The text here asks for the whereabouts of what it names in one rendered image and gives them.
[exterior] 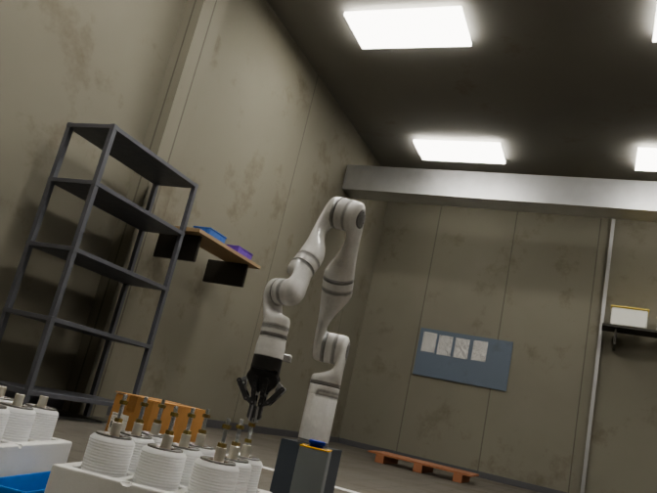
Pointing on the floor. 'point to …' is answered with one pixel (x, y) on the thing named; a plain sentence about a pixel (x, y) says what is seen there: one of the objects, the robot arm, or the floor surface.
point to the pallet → (422, 466)
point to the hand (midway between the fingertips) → (254, 413)
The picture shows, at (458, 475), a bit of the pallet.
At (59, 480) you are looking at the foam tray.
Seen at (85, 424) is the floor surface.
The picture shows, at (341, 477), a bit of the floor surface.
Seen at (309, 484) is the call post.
